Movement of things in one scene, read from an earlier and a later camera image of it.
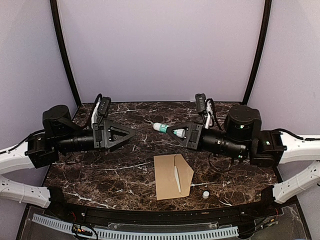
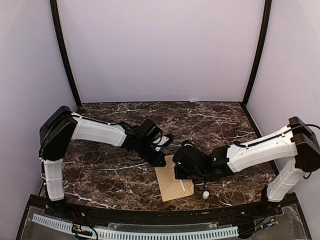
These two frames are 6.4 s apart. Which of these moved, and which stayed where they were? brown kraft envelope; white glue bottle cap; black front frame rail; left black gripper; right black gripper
Moved: left black gripper; right black gripper
Stayed: white glue bottle cap; brown kraft envelope; black front frame rail
